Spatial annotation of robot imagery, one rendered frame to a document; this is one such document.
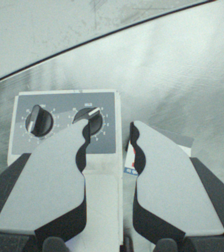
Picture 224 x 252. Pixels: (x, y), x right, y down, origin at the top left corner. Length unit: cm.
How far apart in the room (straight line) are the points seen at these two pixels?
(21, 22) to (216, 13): 26
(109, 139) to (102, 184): 5
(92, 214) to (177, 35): 24
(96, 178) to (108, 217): 5
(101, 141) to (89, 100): 5
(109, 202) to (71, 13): 23
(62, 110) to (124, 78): 9
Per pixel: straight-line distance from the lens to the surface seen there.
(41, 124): 22
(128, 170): 25
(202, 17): 29
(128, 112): 26
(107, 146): 21
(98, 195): 20
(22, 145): 23
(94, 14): 27
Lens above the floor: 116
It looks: 76 degrees down
